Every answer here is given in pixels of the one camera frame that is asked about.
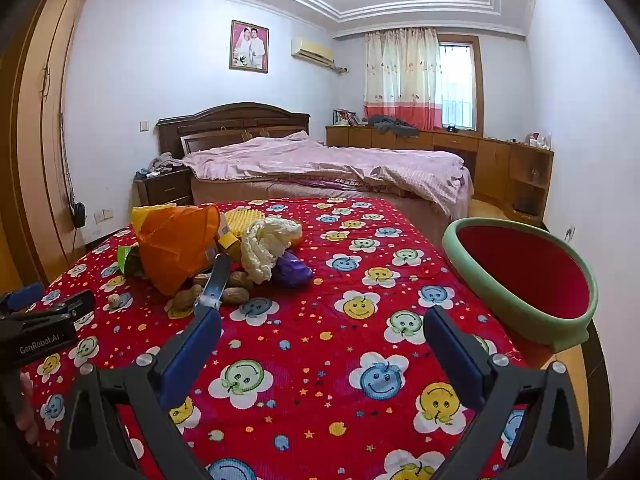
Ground wooden cabinet unit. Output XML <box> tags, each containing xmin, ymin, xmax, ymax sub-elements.
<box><xmin>326</xmin><ymin>125</ymin><xmax>555</xmax><ymax>226</ymax></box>

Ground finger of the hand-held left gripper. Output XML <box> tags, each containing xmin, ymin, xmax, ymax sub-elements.
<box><xmin>27</xmin><ymin>289</ymin><xmax>96</xmax><ymax>331</ymax></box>
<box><xmin>0</xmin><ymin>282</ymin><xmax>46</xmax><ymax>314</ymax></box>

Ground red flower printed blanket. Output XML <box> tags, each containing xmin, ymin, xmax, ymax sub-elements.
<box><xmin>20</xmin><ymin>197</ymin><xmax>532</xmax><ymax>480</ymax></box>

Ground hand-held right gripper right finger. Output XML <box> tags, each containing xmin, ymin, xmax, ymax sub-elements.
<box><xmin>423</xmin><ymin>305</ymin><xmax>589</xmax><ymax>480</ymax></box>

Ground yellow foam net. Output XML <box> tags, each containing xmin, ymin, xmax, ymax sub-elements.
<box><xmin>222</xmin><ymin>208</ymin><xmax>269</xmax><ymax>241</ymax></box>

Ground wooden wardrobe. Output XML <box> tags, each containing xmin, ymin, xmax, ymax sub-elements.
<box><xmin>0</xmin><ymin>0</ymin><xmax>102</xmax><ymax>287</ymax></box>

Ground framed wall photo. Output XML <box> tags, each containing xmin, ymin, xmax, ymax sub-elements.
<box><xmin>229</xmin><ymin>20</ymin><xmax>270</xmax><ymax>74</ymax></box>

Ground blue plastic shoehorn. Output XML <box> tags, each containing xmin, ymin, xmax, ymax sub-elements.
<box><xmin>197</xmin><ymin>253</ymin><xmax>232</xmax><ymax>312</ymax></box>

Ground small yellow carton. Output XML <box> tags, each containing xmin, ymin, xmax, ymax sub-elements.
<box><xmin>217</xmin><ymin>233</ymin><xmax>244</xmax><ymax>261</ymax></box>

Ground bed with pink quilt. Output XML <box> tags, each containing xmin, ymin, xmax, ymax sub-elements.
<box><xmin>181</xmin><ymin>131</ymin><xmax>474</xmax><ymax>217</ymax></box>

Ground dark wooden nightstand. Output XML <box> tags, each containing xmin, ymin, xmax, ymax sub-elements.
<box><xmin>134</xmin><ymin>166</ymin><xmax>195</xmax><ymax>207</ymax></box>

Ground floral curtain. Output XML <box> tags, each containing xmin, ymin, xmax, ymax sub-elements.
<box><xmin>364</xmin><ymin>28</ymin><xmax>444</xmax><ymax>130</ymax></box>

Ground crumpled pale clothes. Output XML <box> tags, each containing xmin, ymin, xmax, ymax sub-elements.
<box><xmin>134</xmin><ymin>156</ymin><xmax>186</xmax><ymax>179</ymax></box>

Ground wall air conditioner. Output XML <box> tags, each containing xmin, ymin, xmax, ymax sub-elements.
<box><xmin>291</xmin><ymin>36</ymin><xmax>335</xmax><ymax>67</ymax></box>

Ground window with wooden frame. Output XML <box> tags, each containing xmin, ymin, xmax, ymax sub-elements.
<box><xmin>437</xmin><ymin>34</ymin><xmax>484</xmax><ymax>134</ymax></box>

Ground dark wooden headboard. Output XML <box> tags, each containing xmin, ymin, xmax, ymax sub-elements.
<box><xmin>156</xmin><ymin>102</ymin><xmax>311</xmax><ymax>159</ymax></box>

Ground green wrapper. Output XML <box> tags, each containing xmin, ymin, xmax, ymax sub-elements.
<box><xmin>117</xmin><ymin>245</ymin><xmax>141</xmax><ymax>277</ymax></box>

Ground pile of peanuts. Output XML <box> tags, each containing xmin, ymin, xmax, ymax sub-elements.
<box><xmin>165</xmin><ymin>270</ymin><xmax>257</xmax><ymax>319</ymax></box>

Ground yellow plastic bag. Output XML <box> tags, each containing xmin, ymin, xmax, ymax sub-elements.
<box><xmin>131</xmin><ymin>204</ymin><xmax>177</xmax><ymax>233</ymax></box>

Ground bed with pink bedding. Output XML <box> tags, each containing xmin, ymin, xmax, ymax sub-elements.
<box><xmin>192</xmin><ymin>172</ymin><xmax>474</xmax><ymax>222</ymax></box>

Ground red bin with green rim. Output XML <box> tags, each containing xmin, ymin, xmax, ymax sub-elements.
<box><xmin>441</xmin><ymin>217</ymin><xmax>600</xmax><ymax>352</ymax></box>

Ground grey crumpled clothes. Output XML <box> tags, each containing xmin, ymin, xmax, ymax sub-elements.
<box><xmin>367</xmin><ymin>115</ymin><xmax>421</xmax><ymax>137</ymax></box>

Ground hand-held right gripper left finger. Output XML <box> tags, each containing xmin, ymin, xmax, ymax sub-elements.
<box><xmin>57</xmin><ymin>306</ymin><xmax>224</xmax><ymax>480</ymax></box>

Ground person's left hand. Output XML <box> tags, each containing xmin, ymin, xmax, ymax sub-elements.
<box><xmin>15</xmin><ymin>370</ymin><xmax>39</xmax><ymax>434</ymax></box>

